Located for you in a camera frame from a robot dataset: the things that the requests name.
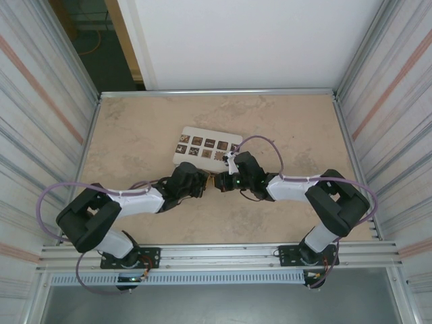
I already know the white box with picture tiles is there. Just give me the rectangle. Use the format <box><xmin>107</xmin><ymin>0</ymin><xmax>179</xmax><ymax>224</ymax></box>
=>
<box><xmin>171</xmin><ymin>126</ymin><xmax>243</xmax><ymax>172</ymax></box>

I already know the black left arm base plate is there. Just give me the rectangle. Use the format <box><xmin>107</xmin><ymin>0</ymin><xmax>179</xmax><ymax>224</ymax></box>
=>
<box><xmin>100</xmin><ymin>247</ymin><xmax>161</xmax><ymax>270</ymax></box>

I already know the orange floor cable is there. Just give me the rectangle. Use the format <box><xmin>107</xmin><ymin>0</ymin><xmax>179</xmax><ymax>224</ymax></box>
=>
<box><xmin>79</xmin><ymin>29</ymin><xmax>103</xmax><ymax>57</ymax></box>

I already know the aluminium mounting rail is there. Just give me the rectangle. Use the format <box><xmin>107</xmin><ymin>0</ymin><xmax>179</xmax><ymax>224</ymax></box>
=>
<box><xmin>39</xmin><ymin>240</ymin><xmax>404</xmax><ymax>273</ymax></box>

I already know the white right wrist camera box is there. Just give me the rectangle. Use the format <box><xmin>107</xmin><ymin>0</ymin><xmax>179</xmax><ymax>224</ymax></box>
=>
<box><xmin>224</xmin><ymin>151</ymin><xmax>240</xmax><ymax>176</ymax></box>

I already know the wooden door frame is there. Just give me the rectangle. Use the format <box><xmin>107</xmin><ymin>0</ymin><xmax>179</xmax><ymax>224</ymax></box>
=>
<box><xmin>104</xmin><ymin>0</ymin><xmax>146</xmax><ymax>82</ymax></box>

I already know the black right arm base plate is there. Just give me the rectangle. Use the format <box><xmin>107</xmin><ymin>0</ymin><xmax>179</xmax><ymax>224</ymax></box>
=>
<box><xmin>277</xmin><ymin>243</ymin><xmax>340</xmax><ymax>267</ymax></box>

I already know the grey slotted cable duct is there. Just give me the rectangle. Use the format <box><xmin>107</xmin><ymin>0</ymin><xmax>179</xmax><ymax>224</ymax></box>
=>
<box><xmin>49</xmin><ymin>269</ymin><xmax>306</xmax><ymax>286</ymax></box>

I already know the aluminium frame bar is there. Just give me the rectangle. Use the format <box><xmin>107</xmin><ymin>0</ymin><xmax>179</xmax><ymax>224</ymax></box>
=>
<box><xmin>99</xmin><ymin>88</ymin><xmax>338</xmax><ymax>99</ymax></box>

